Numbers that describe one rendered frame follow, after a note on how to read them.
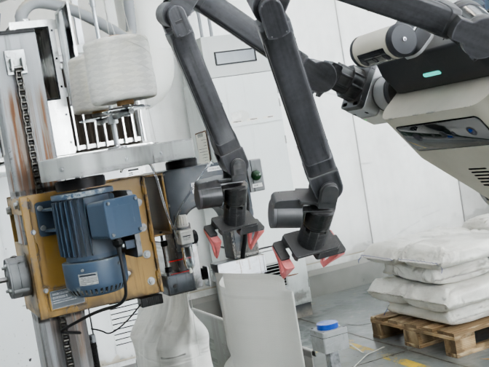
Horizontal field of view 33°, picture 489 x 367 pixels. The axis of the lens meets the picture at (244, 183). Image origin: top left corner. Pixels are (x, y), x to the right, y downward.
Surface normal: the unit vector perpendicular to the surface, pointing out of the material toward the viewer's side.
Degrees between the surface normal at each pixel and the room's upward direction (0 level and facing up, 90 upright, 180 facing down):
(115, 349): 90
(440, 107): 40
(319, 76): 102
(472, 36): 118
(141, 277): 90
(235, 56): 90
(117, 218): 90
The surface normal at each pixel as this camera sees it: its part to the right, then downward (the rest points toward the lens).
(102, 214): -0.66, 0.15
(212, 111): 0.27, 0.22
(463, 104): -0.70, -0.65
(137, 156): 0.88, -0.12
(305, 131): 0.11, 0.52
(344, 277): 0.40, -0.02
